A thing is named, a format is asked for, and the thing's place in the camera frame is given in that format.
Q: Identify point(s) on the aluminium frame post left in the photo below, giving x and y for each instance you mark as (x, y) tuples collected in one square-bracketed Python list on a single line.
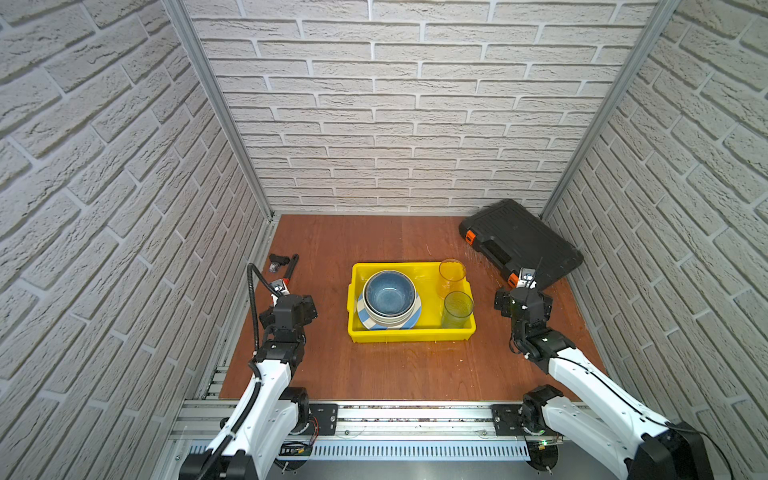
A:
[(189, 39)]

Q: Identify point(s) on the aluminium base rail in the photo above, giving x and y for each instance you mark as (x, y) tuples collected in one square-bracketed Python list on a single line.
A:
[(460, 431)]

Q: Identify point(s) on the aluminium frame post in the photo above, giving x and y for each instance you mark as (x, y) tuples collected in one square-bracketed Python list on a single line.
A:
[(189, 39), (659, 18)]

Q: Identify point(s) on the red and black pipe wrench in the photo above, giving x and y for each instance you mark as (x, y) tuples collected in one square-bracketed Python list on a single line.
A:
[(291, 266)]

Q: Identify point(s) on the yellow plastic bin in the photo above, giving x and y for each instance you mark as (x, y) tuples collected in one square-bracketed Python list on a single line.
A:
[(428, 329)]

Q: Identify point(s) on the light green ceramic bowl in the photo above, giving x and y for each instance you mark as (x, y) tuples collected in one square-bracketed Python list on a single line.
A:
[(384, 319)]

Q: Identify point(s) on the pink translucent plastic cup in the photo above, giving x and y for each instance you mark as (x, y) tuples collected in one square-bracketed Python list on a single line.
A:
[(452, 274)]

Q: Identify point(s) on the aluminium frame post right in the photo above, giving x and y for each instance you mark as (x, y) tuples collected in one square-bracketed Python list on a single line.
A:
[(659, 18)]

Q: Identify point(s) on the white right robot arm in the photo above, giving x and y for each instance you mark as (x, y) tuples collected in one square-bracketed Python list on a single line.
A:
[(600, 408)]

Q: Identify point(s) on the dark blue ceramic bowl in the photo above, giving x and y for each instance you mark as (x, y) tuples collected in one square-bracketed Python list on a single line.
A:
[(389, 294)]

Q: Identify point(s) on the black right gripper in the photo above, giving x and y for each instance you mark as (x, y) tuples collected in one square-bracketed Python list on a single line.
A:
[(503, 298)]

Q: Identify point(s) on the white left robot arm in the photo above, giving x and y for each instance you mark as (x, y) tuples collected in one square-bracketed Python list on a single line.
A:
[(270, 410)]

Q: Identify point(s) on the black plastic tool case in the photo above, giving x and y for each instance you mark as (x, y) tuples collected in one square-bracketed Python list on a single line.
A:
[(512, 238)]

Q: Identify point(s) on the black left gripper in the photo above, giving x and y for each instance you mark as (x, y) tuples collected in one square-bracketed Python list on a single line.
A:
[(271, 321)]

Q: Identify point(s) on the grey translucent plastic cup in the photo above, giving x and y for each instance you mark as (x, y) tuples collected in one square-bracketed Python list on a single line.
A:
[(457, 310)]

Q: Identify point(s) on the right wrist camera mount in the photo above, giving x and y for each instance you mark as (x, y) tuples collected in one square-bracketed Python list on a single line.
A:
[(526, 278)]

